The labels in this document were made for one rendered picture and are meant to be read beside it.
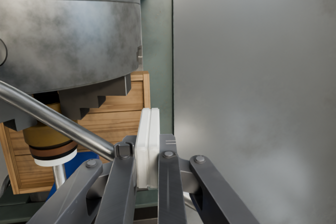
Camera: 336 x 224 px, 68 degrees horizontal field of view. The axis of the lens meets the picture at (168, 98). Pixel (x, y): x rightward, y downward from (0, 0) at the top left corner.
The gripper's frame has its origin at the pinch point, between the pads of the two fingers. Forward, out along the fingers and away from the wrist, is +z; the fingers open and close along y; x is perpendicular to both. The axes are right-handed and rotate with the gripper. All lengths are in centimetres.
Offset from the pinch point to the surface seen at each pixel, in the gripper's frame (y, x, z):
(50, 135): -16.2, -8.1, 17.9
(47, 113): -7.2, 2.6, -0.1
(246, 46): 55, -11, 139
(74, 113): -12.6, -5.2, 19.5
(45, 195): -32, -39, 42
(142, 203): -5, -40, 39
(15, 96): -9.3, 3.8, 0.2
